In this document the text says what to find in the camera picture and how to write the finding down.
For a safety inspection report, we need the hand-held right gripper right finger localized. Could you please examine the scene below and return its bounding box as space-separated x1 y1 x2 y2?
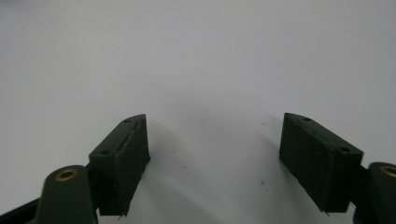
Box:
278 112 364 214

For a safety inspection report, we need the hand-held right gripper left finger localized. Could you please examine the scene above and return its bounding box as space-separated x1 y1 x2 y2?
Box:
88 113 151 217

